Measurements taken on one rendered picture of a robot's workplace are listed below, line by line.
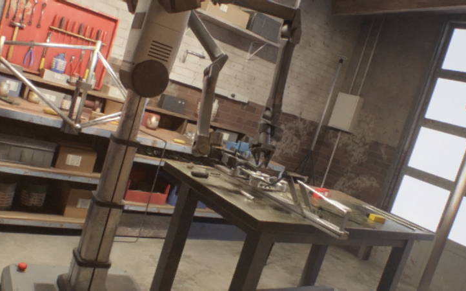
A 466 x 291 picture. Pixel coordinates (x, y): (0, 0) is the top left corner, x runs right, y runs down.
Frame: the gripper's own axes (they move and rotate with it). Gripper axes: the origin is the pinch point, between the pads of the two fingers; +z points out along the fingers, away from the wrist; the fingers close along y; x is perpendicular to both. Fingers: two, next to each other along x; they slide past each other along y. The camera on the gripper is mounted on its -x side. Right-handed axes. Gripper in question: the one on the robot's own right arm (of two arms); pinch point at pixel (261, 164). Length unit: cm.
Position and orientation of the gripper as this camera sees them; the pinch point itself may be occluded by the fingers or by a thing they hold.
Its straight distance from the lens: 194.6
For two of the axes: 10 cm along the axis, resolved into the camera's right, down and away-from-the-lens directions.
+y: -8.9, -2.4, -3.8
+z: -0.9, 9.3, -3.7
